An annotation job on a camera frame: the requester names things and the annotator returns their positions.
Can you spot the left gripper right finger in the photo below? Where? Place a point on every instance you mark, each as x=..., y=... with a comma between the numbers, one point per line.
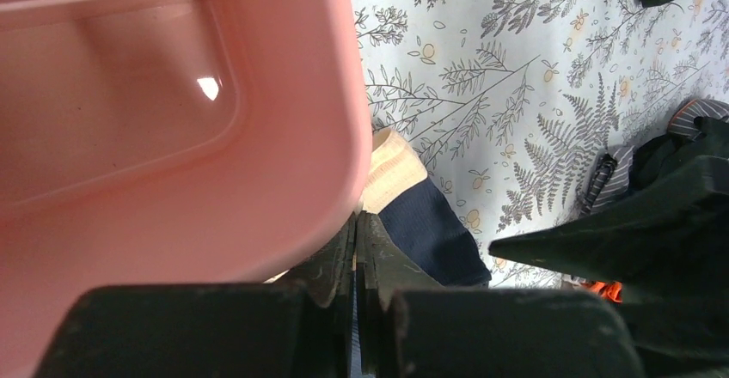
x=411, y=326

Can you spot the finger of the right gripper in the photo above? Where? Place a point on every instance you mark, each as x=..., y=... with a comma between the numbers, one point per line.
x=670, y=239

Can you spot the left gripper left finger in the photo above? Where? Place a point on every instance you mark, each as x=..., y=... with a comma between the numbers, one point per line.
x=297, y=326

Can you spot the navy underwear beige waistband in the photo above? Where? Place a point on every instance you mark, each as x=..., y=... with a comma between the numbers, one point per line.
x=417, y=216

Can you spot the orange garment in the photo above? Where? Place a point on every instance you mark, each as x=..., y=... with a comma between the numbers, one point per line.
x=611, y=291

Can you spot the striped navy garment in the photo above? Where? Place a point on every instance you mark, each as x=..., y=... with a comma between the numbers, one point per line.
x=610, y=180

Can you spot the pink divided organizer tray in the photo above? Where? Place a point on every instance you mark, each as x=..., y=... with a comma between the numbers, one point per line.
x=169, y=141

